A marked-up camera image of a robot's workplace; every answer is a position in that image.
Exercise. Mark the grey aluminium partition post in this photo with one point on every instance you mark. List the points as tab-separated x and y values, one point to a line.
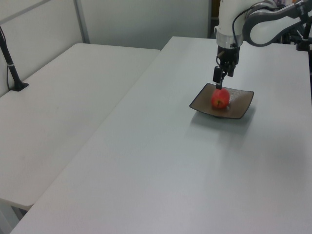
81	22

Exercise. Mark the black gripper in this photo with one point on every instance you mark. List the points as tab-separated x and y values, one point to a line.
228	54

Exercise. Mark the brown square ceramic plate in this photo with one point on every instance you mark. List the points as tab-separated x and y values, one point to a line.
241	104

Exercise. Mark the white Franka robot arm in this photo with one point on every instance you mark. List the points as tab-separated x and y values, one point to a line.
263	31

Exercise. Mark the black pole with base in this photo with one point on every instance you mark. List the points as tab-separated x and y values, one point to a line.
11	69

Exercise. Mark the red apple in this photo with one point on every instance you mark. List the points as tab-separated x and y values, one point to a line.
220	98

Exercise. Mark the black stand with clamp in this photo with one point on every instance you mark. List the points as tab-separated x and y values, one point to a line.
304	44

